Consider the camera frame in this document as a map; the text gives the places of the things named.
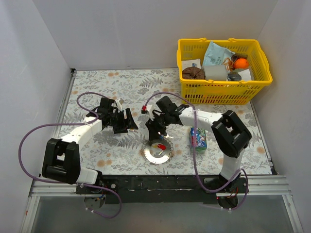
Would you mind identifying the brown round item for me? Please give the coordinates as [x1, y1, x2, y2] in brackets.
[182, 67, 205, 80]

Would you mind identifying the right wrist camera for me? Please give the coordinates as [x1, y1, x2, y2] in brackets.
[141, 104, 155, 120]

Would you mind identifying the white paper in basket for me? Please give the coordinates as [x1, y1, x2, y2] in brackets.
[181, 59, 201, 70]

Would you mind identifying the orange fruit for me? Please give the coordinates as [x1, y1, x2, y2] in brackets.
[234, 58, 249, 69]

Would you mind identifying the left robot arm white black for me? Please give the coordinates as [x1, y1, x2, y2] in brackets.
[42, 98, 138, 194]

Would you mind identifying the yellow plastic basket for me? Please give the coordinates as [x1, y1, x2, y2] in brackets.
[176, 38, 273, 104]

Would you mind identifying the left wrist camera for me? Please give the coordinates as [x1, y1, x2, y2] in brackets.
[115, 99, 124, 113]

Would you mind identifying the light blue pouch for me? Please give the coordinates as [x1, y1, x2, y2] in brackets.
[202, 41, 235, 66]

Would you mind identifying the green sponge pack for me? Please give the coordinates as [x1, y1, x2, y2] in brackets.
[190, 128, 207, 154]

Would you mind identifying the grey box in basket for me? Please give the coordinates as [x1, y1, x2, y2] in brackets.
[202, 65, 227, 81]

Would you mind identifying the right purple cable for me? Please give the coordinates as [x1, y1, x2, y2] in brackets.
[145, 91, 250, 211]

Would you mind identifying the floral table mat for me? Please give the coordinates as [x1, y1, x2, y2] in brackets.
[43, 68, 273, 176]

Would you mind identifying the key with red tag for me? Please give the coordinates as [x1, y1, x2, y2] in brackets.
[157, 144, 167, 150]

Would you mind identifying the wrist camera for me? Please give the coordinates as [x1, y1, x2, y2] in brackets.
[115, 99, 124, 113]
[141, 104, 155, 120]

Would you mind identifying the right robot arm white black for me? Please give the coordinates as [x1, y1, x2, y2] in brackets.
[141, 96, 252, 193]

